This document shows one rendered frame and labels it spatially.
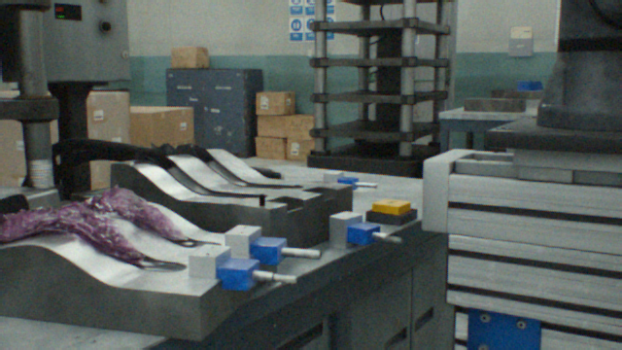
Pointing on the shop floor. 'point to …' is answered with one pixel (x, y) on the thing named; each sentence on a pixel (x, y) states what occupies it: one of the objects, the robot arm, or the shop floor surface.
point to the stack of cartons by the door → (282, 128)
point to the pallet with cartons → (161, 125)
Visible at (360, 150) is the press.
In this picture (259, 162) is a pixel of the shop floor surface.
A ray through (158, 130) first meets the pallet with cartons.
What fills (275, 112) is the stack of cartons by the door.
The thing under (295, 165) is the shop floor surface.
